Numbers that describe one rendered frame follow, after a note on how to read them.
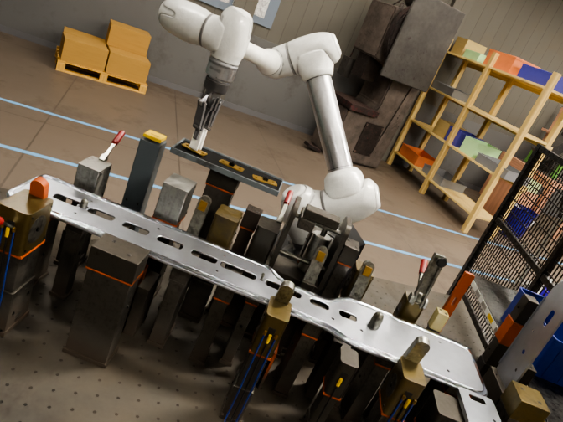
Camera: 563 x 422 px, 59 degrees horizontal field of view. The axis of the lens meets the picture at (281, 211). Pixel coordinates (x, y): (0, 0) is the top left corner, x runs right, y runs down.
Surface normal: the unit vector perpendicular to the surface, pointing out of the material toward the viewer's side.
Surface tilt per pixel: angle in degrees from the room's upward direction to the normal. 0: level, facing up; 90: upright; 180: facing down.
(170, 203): 90
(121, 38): 90
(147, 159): 90
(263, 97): 90
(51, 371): 0
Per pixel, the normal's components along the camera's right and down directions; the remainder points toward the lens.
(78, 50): 0.41, 0.50
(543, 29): 0.20, 0.45
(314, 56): -0.17, 0.12
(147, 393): 0.36, -0.86
